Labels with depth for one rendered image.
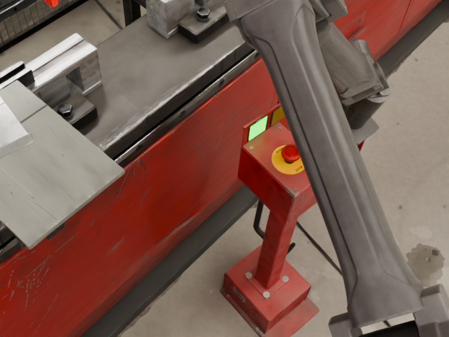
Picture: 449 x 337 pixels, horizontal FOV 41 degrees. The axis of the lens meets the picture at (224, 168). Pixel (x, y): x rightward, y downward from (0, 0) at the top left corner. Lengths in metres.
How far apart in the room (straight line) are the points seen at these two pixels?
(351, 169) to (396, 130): 1.84
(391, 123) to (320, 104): 1.85
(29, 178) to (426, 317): 0.61
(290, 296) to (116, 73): 0.89
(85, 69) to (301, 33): 0.65
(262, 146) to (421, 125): 1.28
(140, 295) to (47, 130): 0.96
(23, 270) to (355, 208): 0.79
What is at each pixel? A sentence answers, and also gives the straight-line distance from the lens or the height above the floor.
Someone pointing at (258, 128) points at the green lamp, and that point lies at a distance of 1.21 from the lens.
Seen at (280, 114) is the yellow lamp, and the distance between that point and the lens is 1.24.
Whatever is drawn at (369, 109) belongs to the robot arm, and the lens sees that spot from 1.09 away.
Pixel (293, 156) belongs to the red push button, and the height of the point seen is 0.81.
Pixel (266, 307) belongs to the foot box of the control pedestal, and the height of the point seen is 0.12.
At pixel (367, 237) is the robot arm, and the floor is 1.31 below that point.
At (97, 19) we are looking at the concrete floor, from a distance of 2.66.
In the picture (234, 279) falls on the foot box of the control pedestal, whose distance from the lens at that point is 1.79.
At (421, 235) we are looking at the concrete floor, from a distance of 2.14.
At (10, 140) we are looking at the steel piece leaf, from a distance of 0.98.
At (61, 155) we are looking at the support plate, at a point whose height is 1.00.
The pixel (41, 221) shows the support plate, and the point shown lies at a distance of 0.89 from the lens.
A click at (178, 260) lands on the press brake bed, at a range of 1.90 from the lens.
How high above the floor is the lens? 1.76
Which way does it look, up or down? 55 degrees down
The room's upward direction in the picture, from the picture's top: 5 degrees clockwise
